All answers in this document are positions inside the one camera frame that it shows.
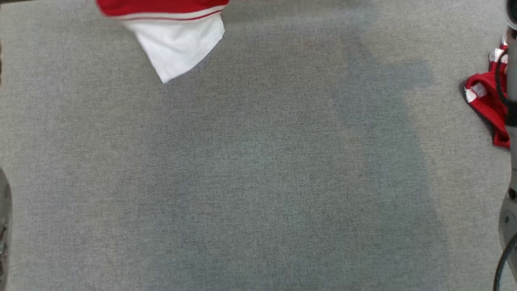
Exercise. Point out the red shorts with white trim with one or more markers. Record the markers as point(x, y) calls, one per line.
point(486, 105)

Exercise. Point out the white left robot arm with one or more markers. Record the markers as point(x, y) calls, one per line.
point(3, 234)

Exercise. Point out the red basketball jersey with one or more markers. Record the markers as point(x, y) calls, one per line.
point(177, 44)

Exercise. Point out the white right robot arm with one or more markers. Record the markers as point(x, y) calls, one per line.
point(513, 182)

